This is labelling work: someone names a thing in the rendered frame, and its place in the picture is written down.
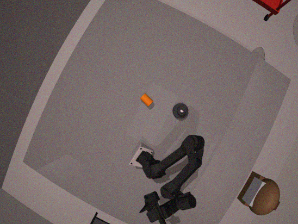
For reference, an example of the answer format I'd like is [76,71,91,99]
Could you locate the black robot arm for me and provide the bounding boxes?
[136,135,205,223]

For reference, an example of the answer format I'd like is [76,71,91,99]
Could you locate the orange knob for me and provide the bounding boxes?
[140,94,153,106]

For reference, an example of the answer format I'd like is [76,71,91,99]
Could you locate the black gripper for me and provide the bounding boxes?
[139,191,175,224]

